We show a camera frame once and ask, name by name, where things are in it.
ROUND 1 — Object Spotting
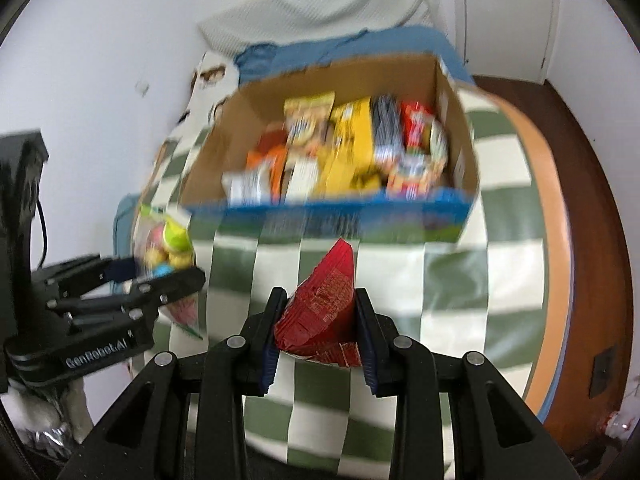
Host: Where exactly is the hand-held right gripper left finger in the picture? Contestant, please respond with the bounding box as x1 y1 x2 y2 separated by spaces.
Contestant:
57 286 288 480

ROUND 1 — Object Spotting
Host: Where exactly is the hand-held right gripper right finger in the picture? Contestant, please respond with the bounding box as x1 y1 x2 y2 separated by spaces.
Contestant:
352 287 581 480

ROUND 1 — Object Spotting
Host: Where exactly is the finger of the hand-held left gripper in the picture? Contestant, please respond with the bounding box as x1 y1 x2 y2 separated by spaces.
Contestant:
47 266 207 331
32 255 138 301

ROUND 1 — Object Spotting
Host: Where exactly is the clear bag of colourful candies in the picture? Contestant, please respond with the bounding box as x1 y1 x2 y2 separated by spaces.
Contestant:
131 203 206 341

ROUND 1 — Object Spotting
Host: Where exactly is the red snack packet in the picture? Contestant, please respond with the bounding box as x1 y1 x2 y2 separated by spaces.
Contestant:
274 238 363 368

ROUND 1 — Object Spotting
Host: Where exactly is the blue-sided cardboard box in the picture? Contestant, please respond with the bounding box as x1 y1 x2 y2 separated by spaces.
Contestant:
177 52 482 246

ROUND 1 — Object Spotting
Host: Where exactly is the pale cloth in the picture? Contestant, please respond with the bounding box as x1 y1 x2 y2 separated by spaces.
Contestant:
0 385 96 461

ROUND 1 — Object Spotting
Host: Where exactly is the pile of assorted snack packets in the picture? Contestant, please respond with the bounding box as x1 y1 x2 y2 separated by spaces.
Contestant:
221 91 450 207

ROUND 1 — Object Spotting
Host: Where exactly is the green white checkered blanket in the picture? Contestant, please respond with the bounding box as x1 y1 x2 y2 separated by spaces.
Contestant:
135 80 551 476

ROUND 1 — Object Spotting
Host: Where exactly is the orange mattress edge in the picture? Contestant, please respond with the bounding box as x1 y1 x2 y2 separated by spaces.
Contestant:
487 85 573 413

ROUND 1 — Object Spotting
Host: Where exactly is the blue cloth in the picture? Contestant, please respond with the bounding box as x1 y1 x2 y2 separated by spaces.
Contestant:
235 25 476 86

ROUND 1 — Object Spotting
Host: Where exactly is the white pillow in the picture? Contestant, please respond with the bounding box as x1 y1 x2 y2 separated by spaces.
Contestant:
197 0 436 56

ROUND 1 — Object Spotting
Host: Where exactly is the black cable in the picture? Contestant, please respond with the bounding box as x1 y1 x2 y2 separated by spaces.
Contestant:
35 200 48 268

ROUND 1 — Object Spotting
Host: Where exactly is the dark wall socket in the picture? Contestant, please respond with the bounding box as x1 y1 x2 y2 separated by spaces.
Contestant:
590 347 617 400

